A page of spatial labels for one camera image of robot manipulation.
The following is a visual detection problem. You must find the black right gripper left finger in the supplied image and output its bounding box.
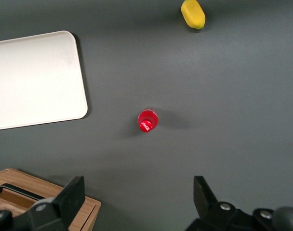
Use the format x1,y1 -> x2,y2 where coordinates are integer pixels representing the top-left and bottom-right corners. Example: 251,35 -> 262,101
0,176 -> 86,231

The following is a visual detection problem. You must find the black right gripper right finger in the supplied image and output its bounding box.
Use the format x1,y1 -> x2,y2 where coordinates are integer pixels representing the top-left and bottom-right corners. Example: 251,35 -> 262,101
185,176 -> 293,231

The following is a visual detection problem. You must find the wooden board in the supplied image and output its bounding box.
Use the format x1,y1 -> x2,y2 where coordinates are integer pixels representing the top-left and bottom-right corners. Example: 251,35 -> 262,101
0,167 -> 102,231

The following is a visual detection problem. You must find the red capped small bottle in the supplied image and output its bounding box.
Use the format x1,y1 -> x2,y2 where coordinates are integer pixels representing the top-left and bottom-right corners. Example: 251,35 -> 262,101
137,107 -> 160,133

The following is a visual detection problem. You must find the white rectangular tray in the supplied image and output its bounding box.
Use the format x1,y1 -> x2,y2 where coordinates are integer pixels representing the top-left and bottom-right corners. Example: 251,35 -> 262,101
0,30 -> 89,132

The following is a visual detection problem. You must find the yellow lemon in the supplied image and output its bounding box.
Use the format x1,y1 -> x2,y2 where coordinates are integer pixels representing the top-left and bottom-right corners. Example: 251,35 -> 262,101
180,0 -> 206,31

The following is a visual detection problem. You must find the black drawer handle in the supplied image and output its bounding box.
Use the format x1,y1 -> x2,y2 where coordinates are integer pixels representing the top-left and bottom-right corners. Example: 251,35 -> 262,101
0,183 -> 46,201

